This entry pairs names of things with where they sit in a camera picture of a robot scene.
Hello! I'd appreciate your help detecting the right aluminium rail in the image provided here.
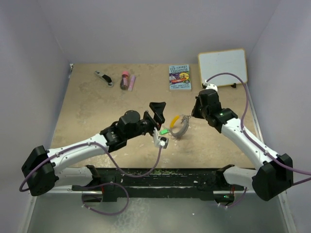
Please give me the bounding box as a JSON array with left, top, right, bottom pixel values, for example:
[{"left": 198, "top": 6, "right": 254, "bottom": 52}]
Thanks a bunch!
[{"left": 246, "top": 84, "right": 292, "bottom": 219}]

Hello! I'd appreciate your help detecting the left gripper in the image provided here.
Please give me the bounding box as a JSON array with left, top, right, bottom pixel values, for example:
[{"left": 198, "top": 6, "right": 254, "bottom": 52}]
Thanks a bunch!
[{"left": 125, "top": 102, "right": 165, "bottom": 140}]

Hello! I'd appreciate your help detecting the small whiteboard on stand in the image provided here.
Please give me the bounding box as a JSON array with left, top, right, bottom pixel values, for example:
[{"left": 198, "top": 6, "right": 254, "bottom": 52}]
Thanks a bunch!
[{"left": 198, "top": 48, "right": 248, "bottom": 87}]

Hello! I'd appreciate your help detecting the treehouse paperback book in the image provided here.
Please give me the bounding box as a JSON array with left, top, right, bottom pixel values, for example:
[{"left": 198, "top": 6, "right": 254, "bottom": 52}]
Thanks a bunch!
[{"left": 168, "top": 65, "right": 192, "bottom": 91}]

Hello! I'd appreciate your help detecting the green key tag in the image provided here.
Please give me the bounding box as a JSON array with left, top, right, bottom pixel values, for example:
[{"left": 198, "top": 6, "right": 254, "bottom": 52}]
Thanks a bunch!
[{"left": 159, "top": 129, "right": 170, "bottom": 135}]

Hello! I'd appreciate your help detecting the large keyring with small rings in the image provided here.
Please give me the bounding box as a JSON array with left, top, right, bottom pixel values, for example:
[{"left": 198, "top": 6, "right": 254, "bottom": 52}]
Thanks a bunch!
[{"left": 169, "top": 115, "right": 191, "bottom": 139}]

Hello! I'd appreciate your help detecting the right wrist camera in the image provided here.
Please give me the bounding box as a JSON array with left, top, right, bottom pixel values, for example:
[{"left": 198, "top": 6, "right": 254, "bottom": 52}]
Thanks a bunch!
[{"left": 203, "top": 83, "right": 218, "bottom": 92}]

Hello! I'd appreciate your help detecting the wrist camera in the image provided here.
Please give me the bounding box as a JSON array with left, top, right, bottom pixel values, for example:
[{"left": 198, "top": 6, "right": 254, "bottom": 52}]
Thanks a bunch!
[
  {"left": 153, "top": 128, "right": 169, "bottom": 149},
  {"left": 203, "top": 83, "right": 218, "bottom": 92}
]

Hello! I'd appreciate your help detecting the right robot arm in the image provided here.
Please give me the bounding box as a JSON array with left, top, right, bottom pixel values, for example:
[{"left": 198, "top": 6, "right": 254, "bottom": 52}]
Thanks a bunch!
[{"left": 191, "top": 89, "right": 294, "bottom": 201}]

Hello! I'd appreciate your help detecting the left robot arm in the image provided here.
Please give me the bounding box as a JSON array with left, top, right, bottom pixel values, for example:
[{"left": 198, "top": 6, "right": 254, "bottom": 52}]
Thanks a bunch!
[{"left": 19, "top": 102, "right": 169, "bottom": 196}]

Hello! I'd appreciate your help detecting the pink tube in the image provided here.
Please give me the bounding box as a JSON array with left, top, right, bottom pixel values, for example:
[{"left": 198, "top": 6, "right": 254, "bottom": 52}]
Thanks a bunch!
[{"left": 128, "top": 75, "right": 136, "bottom": 91}]

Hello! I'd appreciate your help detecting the yellow key tag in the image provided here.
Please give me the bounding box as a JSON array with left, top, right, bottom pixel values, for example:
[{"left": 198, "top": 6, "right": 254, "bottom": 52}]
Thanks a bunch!
[{"left": 170, "top": 115, "right": 180, "bottom": 128}]

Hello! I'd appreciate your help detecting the black base frame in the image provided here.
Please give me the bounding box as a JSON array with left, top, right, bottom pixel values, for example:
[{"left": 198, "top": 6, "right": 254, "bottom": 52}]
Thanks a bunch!
[{"left": 70, "top": 165, "right": 244, "bottom": 203}]

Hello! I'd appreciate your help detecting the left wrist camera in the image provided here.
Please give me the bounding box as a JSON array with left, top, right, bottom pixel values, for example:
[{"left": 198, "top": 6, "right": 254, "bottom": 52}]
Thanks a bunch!
[{"left": 153, "top": 128, "right": 169, "bottom": 149}]

